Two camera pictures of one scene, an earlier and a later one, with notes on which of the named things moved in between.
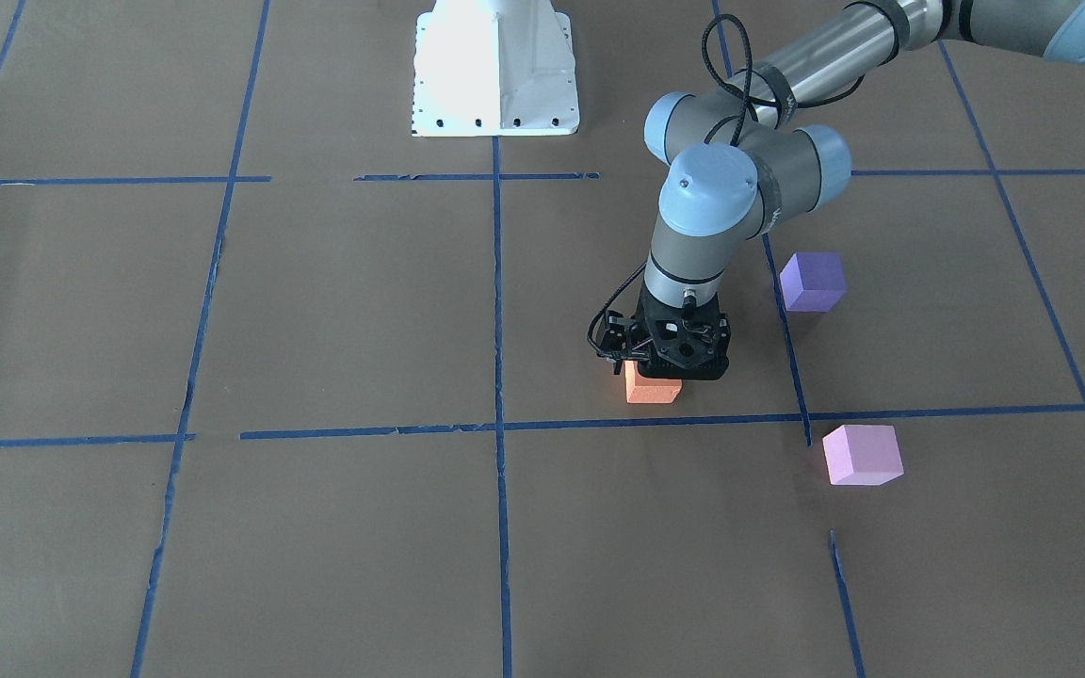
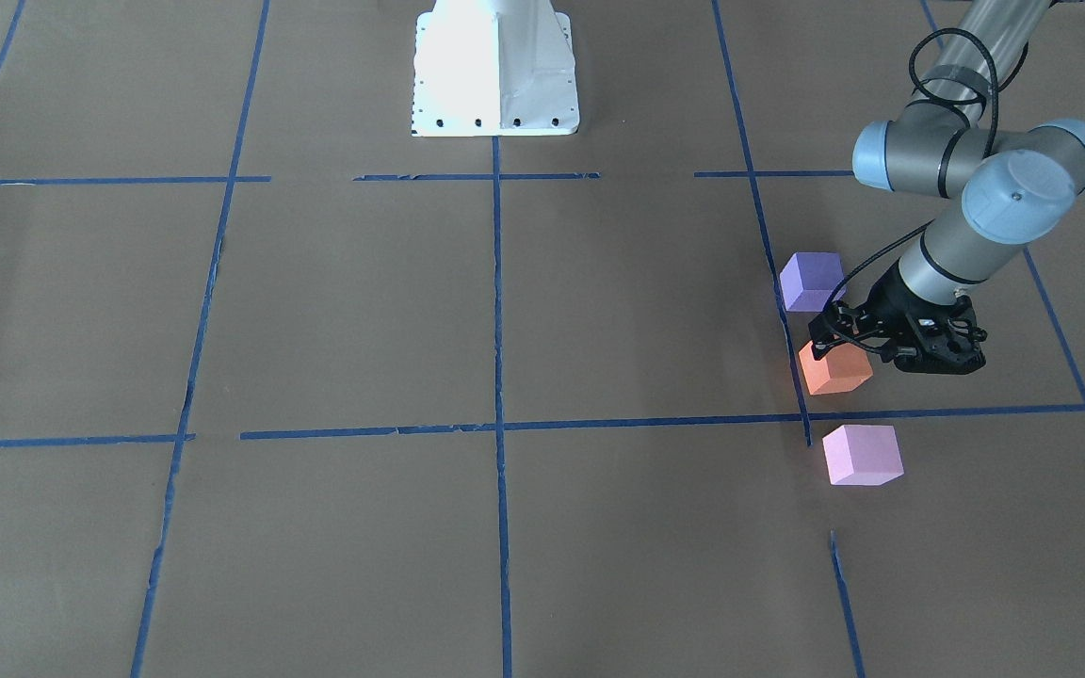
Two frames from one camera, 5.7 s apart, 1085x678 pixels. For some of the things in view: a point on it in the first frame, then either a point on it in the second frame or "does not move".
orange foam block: (643, 390) to (844, 369)
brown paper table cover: (243, 377) does not move
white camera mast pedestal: (493, 68) does not move
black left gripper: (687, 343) to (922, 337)
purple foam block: (813, 282) does not move
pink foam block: (863, 455) does not move
